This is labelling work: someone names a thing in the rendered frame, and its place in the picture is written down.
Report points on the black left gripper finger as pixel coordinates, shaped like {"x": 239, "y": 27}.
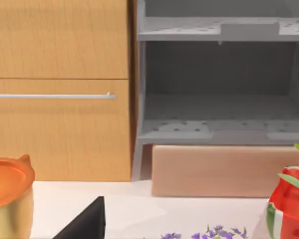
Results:
{"x": 89, "y": 221}

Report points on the yellow cup with orange lid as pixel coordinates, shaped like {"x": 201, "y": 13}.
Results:
{"x": 7, "y": 199}

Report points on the purple flower plant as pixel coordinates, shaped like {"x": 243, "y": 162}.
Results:
{"x": 214, "y": 234}

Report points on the pale wooden drawer front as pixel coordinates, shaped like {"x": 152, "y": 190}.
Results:
{"x": 214, "y": 171}

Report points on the wooden cupboard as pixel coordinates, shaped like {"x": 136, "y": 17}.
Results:
{"x": 133, "y": 89}

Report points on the wooden cupboard door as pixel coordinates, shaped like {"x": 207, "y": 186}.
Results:
{"x": 57, "y": 37}

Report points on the grey pierced shelf unit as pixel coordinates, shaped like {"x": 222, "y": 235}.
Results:
{"x": 214, "y": 74}

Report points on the red and white plant pot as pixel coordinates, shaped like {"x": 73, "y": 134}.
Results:
{"x": 291, "y": 199}

